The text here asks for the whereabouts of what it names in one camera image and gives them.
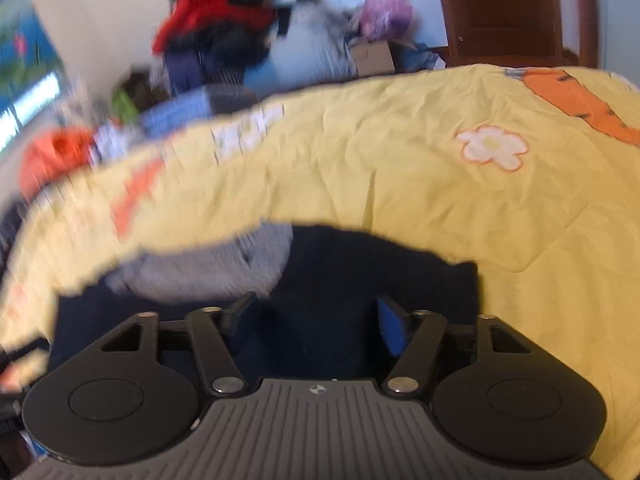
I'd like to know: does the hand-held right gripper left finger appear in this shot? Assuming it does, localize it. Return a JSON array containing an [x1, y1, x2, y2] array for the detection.
[[90, 291, 257, 397]]

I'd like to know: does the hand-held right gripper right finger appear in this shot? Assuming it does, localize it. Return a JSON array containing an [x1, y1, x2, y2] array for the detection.
[[375, 294, 543, 397]]

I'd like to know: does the navy and grey sweater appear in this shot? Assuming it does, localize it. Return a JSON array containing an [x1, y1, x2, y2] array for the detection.
[[47, 220, 481, 391]]

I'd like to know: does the yellow carrot print blanket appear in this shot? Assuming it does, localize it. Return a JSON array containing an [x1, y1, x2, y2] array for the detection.
[[0, 62, 640, 480]]

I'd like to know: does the white patterned cloth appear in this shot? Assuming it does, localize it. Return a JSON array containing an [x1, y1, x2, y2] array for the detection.
[[91, 121, 147, 163]]

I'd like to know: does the blue knit garment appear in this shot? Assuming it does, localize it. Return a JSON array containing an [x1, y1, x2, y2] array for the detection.
[[139, 84, 257, 137]]

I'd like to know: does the orange plastic bag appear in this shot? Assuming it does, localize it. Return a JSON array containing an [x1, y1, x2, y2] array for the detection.
[[19, 129, 97, 198]]

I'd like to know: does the dark green garment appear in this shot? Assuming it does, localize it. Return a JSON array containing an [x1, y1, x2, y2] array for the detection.
[[110, 71, 153, 122]]

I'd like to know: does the navy garment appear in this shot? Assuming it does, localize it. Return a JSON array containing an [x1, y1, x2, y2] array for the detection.
[[164, 30, 273, 97]]

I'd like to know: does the cardboard box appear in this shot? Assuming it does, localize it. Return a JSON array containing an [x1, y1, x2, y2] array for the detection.
[[350, 39, 397, 77]]

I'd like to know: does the blue cloth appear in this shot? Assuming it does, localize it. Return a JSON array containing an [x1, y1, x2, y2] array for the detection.
[[394, 42, 447, 72]]

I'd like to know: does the light grey garment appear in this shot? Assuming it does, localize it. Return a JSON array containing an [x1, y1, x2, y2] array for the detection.
[[244, 1, 357, 92]]

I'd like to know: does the window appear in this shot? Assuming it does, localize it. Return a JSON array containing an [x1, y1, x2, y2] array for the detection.
[[0, 71, 65, 153]]

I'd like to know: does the red garment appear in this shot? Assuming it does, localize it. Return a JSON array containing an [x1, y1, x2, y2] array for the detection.
[[152, 0, 277, 55]]

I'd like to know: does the purple plastic bag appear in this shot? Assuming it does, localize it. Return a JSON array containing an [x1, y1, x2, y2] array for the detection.
[[357, 0, 416, 42]]

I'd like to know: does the brown wooden door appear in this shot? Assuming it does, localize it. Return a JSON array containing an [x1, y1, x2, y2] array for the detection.
[[431, 0, 601, 69]]

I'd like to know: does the lotus wall poster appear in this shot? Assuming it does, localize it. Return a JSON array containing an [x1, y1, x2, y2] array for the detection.
[[0, 0, 66, 106]]

